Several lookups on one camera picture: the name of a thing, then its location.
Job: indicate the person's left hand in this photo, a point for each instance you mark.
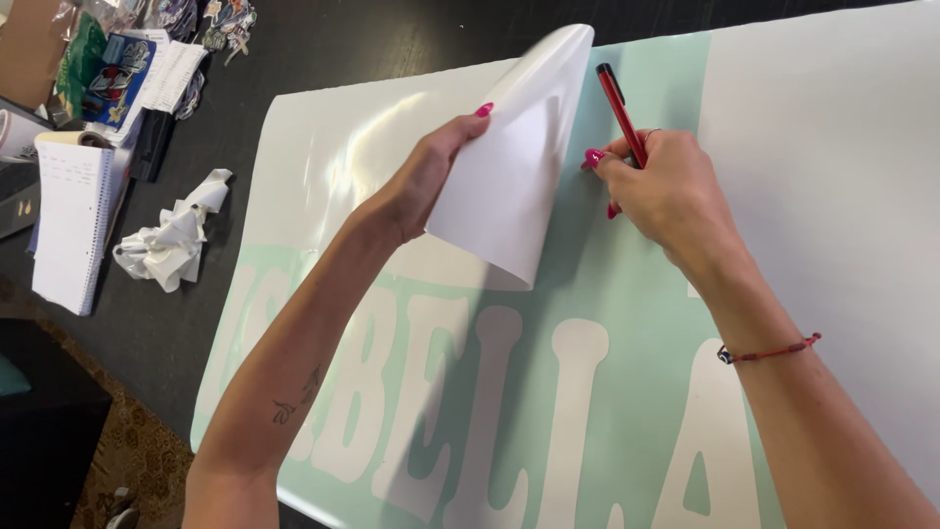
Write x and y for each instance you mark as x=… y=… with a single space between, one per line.
x=422 y=184

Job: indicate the person's right hand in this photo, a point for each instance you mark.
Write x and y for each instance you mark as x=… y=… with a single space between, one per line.
x=675 y=198

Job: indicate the white vinyl film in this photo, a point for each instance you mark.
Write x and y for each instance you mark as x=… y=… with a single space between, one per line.
x=507 y=184

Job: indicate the red weeding pen tool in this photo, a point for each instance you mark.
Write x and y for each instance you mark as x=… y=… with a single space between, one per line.
x=619 y=110

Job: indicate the mint backing sheet white letters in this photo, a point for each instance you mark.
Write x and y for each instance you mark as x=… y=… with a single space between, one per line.
x=631 y=316

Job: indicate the heap of printed stickers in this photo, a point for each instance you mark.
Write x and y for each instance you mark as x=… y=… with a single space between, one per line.
x=227 y=26

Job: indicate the crumpled white vinyl scrap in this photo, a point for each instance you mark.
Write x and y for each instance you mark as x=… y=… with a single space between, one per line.
x=172 y=239

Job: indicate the printed white paper sheet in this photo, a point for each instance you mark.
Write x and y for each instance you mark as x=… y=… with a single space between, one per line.
x=172 y=77

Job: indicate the black stapler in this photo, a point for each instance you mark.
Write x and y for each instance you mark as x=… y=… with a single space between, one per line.
x=153 y=147

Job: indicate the blue sticker packet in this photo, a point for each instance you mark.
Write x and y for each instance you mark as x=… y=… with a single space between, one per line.
x=117 y=81

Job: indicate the beige tape roll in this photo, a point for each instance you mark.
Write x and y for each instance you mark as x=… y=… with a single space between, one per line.
x=77 y=138

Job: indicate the white spiral notebook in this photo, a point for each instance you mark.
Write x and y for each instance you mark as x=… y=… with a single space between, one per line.
x=70 y=228

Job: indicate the green packet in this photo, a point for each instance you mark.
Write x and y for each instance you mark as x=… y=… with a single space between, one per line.
x=77 y=62

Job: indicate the brown patterned rug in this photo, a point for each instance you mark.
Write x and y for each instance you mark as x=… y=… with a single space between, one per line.
x=139 y=455

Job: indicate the black box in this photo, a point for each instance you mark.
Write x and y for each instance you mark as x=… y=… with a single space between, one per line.
x=16 y=202

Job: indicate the white mug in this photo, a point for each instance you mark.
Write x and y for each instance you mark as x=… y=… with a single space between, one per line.
x=18 y=136

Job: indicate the brown cardboard box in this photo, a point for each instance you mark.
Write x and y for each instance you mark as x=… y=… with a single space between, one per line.
x=26 y=48

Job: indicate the grey shoe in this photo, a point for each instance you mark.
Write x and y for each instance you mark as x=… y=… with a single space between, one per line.
x=123 y=511

